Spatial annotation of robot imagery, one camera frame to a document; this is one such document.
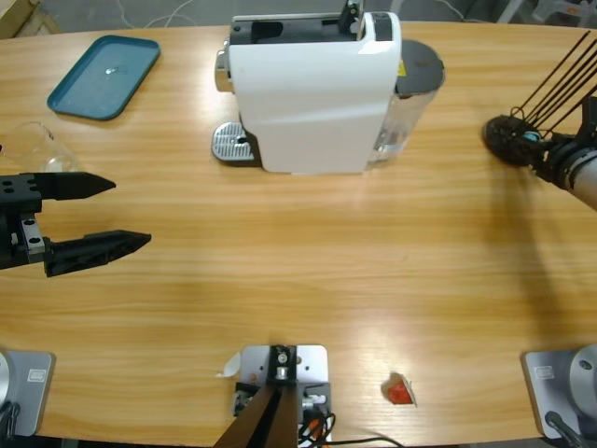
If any white floor cable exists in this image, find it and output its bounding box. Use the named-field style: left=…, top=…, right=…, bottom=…
left=114, top=0, right=200, bottom=30

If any white plastic stool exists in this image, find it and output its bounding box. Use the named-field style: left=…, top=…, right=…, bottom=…
left=493, top=0, right=597, bottom=25

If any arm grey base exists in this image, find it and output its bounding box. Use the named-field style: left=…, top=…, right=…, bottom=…
left=521, top=343, right=597, bottom=440
left=0, top=350, right=57, bottom=438

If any orange cable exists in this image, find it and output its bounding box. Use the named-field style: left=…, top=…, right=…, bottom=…
left=298, top=414, right=327, bottom=442

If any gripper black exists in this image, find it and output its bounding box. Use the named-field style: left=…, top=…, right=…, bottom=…
left=0, top=171, right=153, bottom=279
left=510, top=130, right=582, bottom=188

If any red coffee capsule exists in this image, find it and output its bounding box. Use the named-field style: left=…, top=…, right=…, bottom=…
left=382, top=371, right=419, bottom=408

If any white capsule coffee machine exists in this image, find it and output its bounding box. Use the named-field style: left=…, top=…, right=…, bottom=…
left=214, top=0, right=403, bottom=177

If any teal plastic tray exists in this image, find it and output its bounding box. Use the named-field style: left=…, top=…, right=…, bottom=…
left=46, top=35, right=162, bottom=122

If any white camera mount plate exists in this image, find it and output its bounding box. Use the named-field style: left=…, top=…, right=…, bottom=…
left=238, top=343, right=333, bottom=444

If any dark camera mount post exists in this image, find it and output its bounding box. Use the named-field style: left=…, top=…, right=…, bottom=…
left=216, top=343, right=299, bottom=448

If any black capsule holder with rods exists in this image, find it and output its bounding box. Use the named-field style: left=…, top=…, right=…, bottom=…
left=482, top=30, right=597, bottom=167

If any black base cable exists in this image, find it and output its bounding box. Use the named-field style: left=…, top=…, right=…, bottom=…
left=544, top=410, right=587, bottom=448
left=0, top=400, right=22, bottom=438

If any white paper tab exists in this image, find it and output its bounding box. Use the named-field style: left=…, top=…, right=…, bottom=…
left=214, top=352, right=243, bottom=379

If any clear glass cup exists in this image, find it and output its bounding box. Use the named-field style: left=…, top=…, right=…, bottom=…
left=0, top=120, right=81, bottom=175

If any light wooden board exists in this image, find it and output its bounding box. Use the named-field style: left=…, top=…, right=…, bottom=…
left=0, top=0, right=62, bottom=41

